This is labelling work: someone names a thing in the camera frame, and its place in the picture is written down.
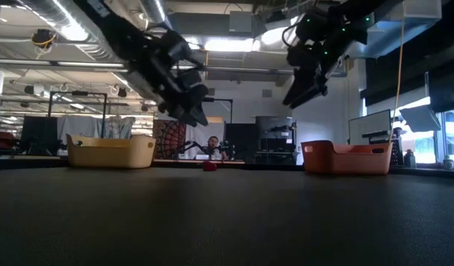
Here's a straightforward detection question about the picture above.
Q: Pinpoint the orange plastic basket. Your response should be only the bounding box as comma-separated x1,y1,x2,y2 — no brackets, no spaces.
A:
300,140,393,175

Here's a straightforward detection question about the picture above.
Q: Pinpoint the white hanging cloth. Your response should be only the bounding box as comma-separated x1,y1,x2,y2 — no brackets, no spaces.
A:
56,116,104,145

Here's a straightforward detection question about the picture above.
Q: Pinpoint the black equipment rack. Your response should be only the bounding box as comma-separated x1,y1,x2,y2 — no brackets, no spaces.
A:
254,115,297,166

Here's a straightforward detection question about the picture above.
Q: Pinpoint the ceiling light panel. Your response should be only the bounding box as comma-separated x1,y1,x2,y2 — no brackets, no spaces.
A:
185,35,255,52

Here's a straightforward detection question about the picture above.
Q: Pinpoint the black gantry frame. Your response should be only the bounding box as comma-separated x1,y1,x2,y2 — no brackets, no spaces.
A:
47,90,109,140
202,97,234,125

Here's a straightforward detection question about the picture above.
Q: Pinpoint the yellow plastic basket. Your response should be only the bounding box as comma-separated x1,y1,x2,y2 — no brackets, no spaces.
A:
66,133,157,170

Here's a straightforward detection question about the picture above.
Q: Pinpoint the person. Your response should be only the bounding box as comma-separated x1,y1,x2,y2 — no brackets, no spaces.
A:
196,135,227,160

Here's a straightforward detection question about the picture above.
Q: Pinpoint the grey ceiling box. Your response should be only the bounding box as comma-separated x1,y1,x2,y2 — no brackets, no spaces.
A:
228,10,254,34

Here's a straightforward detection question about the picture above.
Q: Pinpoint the patterned wall tapestry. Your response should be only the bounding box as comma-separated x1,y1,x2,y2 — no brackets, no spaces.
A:
152,119,187,160

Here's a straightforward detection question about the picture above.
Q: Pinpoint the whiteboard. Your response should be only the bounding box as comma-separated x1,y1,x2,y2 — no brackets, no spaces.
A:
347,109,392,146

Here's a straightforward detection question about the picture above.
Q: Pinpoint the black mesh organiser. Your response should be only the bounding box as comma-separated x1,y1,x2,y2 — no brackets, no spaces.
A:
390,127,405,166

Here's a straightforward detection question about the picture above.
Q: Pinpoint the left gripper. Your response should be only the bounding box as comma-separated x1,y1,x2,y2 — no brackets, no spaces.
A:
137,27,210,129

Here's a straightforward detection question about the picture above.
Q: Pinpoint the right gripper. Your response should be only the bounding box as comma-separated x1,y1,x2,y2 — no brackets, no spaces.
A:
281,7,362,110

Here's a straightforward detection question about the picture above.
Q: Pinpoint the dark bottle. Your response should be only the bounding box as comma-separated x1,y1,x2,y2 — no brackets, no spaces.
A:
403,149,417,168

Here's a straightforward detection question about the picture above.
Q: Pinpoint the black table mat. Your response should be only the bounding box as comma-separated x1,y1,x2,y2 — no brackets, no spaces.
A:
0,166,454,266

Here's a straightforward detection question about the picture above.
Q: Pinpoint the blue patterned cloth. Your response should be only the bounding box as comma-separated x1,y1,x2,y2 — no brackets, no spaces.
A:
103,116,136,140

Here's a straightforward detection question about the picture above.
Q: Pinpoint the silver round ventilation duct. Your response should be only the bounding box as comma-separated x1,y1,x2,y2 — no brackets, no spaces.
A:
140,0,174,33

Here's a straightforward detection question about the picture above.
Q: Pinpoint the black ceiling camera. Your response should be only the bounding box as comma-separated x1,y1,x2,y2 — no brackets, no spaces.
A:
30,28,58,51

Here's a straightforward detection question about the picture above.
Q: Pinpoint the large spiral duct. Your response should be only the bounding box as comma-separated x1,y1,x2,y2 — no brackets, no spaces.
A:
16,0,161,100

